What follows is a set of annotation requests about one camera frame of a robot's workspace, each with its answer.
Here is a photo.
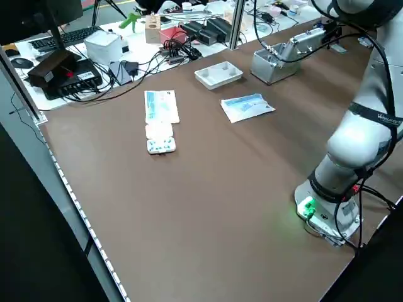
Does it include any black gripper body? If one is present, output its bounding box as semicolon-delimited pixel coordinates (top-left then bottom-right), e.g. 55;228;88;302
321;19;344;48

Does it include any aluminium first-aid case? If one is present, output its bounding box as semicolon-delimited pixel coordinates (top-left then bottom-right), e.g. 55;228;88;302
250;28;327;86

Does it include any white plastic partition tray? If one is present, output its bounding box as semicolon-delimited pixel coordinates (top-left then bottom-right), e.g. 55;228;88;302
193;61;244;91

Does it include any open white plaster box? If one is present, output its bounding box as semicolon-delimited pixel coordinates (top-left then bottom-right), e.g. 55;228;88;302
145;122;178;156

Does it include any wide white blue packet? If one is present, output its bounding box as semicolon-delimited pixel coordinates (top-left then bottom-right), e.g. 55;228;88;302
220;92;277;124

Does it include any black power supply brick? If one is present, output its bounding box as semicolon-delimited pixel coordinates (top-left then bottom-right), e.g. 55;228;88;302
181;20;218;45
206;17;233;42

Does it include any red box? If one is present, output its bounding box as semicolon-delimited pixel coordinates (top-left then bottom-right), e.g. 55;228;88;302
159;26;188;47

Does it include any wooden block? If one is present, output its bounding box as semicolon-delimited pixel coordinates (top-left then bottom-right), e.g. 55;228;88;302
144;13;162;44

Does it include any long white blue packet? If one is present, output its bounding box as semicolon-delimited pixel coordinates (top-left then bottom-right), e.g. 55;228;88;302
144;89;181;125

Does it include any black plug adapter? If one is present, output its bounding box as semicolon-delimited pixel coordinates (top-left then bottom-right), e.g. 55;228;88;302
123;61;140;77

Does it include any green glue gun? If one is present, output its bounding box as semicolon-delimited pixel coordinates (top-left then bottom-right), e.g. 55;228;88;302
118;11;143;34

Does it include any grey adapter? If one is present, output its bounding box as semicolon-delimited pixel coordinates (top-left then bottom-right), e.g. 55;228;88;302
108;61;133;86

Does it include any black tripod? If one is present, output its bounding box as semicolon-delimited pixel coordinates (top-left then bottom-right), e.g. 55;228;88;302
90;0;127;26

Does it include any black keyboard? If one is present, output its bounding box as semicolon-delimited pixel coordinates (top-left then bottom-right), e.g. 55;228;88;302
29;26;103;53

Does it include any dark brown box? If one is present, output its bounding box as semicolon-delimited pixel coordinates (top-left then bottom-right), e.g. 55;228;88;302
27;50;83;89

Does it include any black monitor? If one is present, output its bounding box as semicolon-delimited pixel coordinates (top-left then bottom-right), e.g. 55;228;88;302
0;0;84;51

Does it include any black mouse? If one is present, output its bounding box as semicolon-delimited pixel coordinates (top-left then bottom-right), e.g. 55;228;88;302
11;57;34;69

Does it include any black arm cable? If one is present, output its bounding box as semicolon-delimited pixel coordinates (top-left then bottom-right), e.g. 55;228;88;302
327;0;399;164

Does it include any aluminium profile post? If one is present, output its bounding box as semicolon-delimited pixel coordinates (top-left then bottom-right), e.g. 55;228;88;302
228;0;247;51

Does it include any usb hub with cables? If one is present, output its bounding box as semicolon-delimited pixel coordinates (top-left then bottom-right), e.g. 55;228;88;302
158;39;202;66

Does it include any black base cable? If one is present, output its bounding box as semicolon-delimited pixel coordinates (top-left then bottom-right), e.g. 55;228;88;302
333;184;399;252

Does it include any black network switch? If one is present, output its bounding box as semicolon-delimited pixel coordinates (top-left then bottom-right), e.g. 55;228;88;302
42;59;103;101

